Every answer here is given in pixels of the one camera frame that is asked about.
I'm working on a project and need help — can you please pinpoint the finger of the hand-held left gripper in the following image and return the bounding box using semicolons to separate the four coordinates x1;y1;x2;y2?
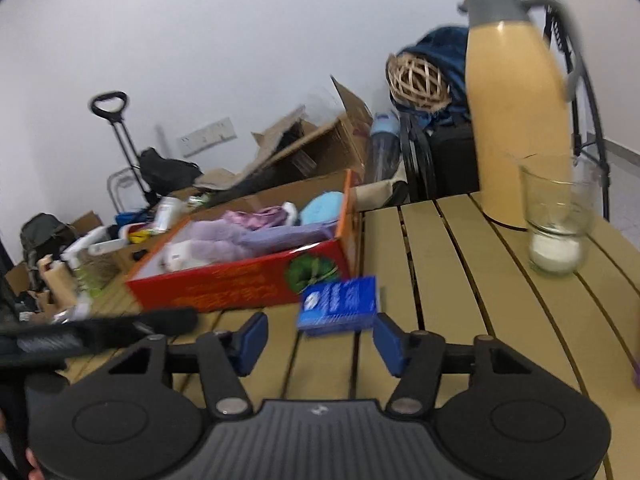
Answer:
65;307;198;359

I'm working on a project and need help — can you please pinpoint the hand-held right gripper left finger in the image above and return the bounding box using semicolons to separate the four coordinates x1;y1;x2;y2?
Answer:
107;312;268;418

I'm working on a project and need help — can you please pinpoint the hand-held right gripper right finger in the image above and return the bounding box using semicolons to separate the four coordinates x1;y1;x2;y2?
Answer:
372;312;532;417

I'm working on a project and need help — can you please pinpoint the blue packet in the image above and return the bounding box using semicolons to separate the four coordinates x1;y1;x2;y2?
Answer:
296;275;380;337

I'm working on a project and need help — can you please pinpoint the red cardboard box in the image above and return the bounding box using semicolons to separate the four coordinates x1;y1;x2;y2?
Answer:
125;169;364;312

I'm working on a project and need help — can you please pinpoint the lavender fuzzy cloth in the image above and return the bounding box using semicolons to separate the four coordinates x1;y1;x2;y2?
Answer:
176;219;252;267

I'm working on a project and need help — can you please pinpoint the purple cloth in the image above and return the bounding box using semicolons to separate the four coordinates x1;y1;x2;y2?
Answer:
234;221;337;257

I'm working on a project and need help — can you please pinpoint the pink cloth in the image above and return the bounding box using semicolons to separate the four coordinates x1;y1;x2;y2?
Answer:
221;205;289;232

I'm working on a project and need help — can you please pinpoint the woven straw basket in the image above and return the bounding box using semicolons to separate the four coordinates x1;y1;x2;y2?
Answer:
84;252;127;287

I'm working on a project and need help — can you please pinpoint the small tan carton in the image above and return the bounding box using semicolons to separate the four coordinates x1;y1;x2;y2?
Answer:
39;255;82;307

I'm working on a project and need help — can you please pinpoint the white roll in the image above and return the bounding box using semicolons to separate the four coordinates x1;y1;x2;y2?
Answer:
87;237;129;257

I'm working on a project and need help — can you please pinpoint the white spray bottle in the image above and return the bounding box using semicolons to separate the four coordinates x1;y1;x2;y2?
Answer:
61;225;109;267

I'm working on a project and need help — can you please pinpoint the grey backpack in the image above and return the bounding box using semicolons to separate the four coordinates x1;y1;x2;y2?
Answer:
19;212;77;272

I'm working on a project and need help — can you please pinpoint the white plastic container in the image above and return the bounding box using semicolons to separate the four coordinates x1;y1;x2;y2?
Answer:
153;196;184;234

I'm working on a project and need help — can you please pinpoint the light blue plush ball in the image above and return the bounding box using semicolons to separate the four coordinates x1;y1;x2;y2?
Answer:
299;190;344;227

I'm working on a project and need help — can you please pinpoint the black bag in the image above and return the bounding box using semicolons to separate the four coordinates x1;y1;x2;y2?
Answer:
138;147;202;192

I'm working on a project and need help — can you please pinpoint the black case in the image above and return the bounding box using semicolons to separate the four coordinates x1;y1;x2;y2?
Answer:
429;119;482;197

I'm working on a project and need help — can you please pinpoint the open brown cardboard box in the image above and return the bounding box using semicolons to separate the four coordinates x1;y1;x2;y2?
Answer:
250;75;374;182

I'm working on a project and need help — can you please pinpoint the clear glass cup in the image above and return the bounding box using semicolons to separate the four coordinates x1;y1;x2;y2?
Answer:
516;153;604;277

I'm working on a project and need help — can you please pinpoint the woven rattan ball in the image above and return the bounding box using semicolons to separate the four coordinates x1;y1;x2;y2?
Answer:
385;52;452;112

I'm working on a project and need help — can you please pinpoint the yellow thermos jug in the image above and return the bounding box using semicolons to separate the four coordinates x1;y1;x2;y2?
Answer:
458;0;584;232

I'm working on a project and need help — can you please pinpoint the dark blue jacket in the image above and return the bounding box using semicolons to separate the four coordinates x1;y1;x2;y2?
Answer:
399;25;474;127

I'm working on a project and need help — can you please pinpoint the black tripod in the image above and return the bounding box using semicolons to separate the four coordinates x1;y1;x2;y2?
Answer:
529;0;614;222

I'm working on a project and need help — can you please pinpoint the white folding frame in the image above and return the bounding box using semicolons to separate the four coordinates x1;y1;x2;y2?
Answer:
107;167;144;214

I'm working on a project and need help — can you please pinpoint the black trolley handle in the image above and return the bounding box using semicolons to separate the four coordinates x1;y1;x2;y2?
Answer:
90;90;157;202

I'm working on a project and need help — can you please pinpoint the white wall socket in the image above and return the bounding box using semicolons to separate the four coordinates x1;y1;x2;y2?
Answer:
178;117;237;157

